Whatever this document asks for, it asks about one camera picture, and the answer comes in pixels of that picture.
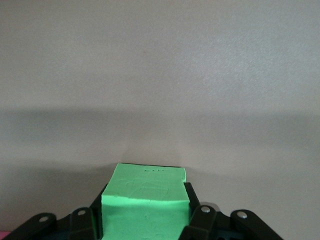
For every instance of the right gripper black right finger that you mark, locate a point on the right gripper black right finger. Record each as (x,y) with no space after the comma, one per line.
(212,225)

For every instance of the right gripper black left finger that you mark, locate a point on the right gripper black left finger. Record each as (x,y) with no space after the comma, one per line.
(80,225)

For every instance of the green foam cube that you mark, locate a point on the green foam cube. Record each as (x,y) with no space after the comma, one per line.
(145,215)

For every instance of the pink foam cube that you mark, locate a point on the pink foam cube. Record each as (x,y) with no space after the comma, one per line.
(3,234)

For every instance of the brown table mat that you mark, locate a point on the brown table mat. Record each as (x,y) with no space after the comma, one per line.
(150,75)

